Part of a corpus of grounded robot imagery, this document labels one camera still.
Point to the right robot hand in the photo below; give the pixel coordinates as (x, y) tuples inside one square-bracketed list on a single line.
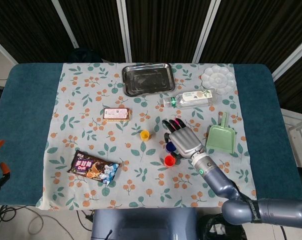
[(188, 145)]

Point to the dark blue plastic cup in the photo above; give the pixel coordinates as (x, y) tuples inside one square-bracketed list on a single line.
[(169, 147)]

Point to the pink plastic cup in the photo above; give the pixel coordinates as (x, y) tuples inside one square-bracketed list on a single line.
[(176, 124)]

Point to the yellow plastic cup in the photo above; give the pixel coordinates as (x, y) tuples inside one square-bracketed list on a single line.
[(144, 135)]

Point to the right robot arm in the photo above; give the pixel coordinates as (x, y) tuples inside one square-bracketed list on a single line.
[(216, 177)]

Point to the orange plastic cup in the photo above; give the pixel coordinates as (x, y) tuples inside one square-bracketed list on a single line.
[(169, 160)]

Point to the green plastic dustpan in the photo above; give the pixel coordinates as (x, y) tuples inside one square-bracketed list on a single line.
[(221, 140)]

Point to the clear plastic water bottle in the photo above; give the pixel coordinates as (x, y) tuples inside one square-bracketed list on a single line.
[(191, 98)]

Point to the white flower paint palette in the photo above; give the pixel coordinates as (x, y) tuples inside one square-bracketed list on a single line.
[(218, 80)]

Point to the stainless steel tray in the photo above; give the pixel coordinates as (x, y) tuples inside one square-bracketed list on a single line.
[(148, 80)]

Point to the red yellow card box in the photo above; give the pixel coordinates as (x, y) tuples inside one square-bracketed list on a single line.
[(117, 114)]

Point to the black plastic bag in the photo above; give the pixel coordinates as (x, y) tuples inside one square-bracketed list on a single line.
[(213, 227)]

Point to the blue grey robot torso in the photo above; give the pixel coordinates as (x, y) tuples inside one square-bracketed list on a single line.
[(141, 222)]

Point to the floral leaf tablecloth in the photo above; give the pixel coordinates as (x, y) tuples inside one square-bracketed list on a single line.
[(91, 140)]

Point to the brown snack bag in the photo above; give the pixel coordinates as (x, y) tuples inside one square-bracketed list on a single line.
[(91, 168)]

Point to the teal table cover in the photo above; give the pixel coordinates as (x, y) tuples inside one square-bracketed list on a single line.
[(23, 125)]

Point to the white partition frame post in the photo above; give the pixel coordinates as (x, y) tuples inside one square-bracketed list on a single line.
[(291, 58), (125, 30), (3, 52), (206, 30), (65, 23)]

